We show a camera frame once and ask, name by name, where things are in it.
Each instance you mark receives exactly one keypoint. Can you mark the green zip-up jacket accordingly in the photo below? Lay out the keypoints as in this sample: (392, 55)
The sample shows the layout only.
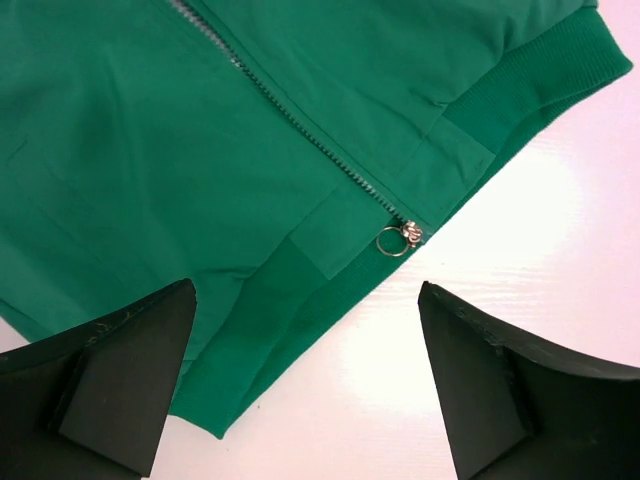
(257, 148)

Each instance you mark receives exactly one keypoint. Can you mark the silver ring zipper pull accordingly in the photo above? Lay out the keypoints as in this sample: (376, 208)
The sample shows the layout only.
(397, 240)

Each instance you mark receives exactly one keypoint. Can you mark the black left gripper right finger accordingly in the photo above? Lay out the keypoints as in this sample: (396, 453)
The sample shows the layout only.
(518, 406)

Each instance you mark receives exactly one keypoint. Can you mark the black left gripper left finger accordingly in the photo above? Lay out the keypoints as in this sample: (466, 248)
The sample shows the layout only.
(92, 401)

